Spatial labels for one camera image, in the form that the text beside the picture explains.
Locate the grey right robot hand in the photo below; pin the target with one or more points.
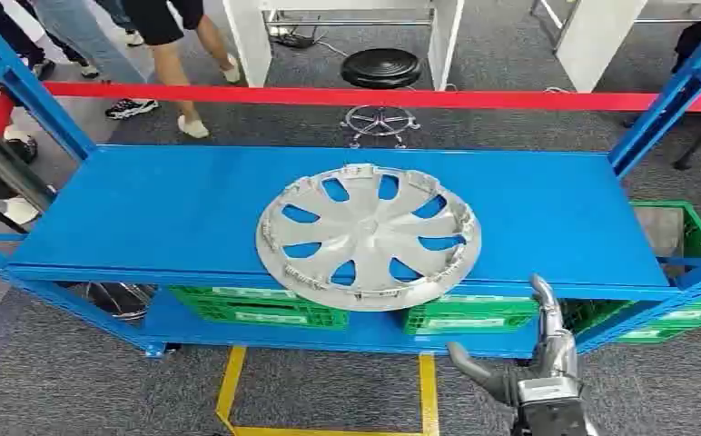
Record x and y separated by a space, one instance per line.
555 355

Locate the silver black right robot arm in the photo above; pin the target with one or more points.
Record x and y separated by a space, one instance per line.
549 415

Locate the silver plastic hubcap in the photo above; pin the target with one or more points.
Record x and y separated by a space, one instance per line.
368 234

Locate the white table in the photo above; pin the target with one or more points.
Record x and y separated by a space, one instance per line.
597 42
248 42

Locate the black round stool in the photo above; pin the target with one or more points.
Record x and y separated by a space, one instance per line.
380 67

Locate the red barrier belt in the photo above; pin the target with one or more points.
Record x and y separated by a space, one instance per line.
326 97

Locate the blue metal shelf rack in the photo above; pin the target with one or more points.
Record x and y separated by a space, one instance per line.
176 210

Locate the black power strip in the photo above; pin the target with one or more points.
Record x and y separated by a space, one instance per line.
293 40

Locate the shiny chrome hubcap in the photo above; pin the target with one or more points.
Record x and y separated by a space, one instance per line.
122 300

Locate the dark metal bar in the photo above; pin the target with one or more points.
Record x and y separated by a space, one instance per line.
7 165

